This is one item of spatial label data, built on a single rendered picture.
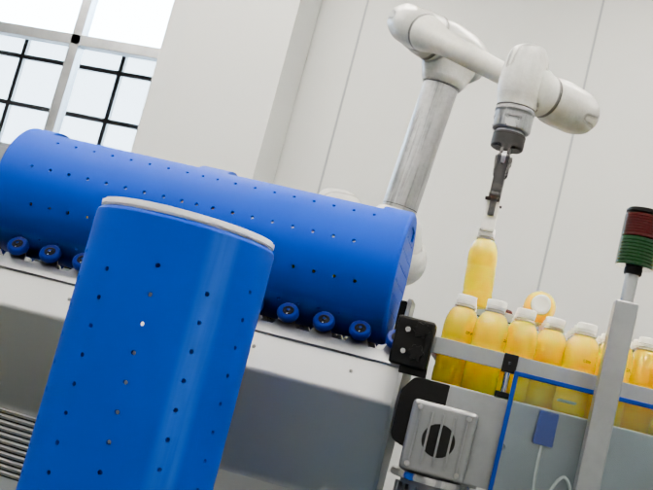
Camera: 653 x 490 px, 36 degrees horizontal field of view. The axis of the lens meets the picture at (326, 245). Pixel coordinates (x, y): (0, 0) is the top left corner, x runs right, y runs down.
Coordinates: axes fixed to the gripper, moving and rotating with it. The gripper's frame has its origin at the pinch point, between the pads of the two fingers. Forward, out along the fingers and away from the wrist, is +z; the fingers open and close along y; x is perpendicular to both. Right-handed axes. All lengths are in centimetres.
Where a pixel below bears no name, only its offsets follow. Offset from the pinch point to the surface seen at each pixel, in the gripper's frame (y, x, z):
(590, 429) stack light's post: 54, 25, 41
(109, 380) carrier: 89, -43, 51
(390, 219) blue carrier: 26.6, -18.5, 9.6
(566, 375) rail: 37, 21, 32
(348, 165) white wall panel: -257, -82, -60
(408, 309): 21.7, -10.9, 26.1
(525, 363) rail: 37, 13, 32
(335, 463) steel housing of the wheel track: 26, -17, 59
